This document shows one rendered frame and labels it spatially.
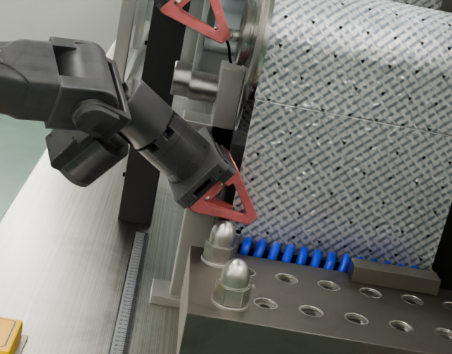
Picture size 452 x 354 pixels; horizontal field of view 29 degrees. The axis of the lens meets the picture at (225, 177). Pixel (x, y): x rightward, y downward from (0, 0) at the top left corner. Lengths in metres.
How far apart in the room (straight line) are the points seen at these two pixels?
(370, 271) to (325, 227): 0.08
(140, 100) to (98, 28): 5.71
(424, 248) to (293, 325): 0.25
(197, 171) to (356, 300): 0.21
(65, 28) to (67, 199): 5.27
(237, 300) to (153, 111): 0.21
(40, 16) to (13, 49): 5.81
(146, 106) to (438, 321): 0.36
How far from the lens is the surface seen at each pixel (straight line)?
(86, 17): 6.59
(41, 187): 1.43
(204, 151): 0.91
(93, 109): 0.82
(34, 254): 1.18
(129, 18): 1.96
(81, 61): 0.85
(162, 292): 1.10
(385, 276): 0.95
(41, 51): 0.84
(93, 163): 0.92
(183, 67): 1.02
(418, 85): 0.96
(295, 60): 0.93
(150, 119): 0.88
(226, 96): 1.01
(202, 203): 0.93
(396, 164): 0.97
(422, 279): 0.96
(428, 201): 0.99
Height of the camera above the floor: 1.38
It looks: 17 degrees down
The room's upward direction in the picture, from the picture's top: 11 degrees clockwise
